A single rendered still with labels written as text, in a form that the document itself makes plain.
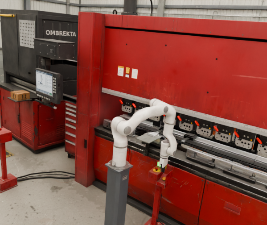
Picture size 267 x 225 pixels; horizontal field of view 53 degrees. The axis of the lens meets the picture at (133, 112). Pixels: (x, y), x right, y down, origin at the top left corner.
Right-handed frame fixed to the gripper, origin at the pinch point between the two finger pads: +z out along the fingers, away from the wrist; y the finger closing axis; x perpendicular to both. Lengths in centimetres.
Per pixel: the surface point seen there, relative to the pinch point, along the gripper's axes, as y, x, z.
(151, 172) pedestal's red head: 2.4, -11.2, 6.7
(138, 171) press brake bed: -26, -45, 33
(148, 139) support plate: -25.5, -33.6, -13.6
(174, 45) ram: -49, -24, -115
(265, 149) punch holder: -39, 81, -34
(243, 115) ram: -42, 56, -60
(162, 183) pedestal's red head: 2.2, 1.7, 13.6
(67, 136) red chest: -57, -203, 49
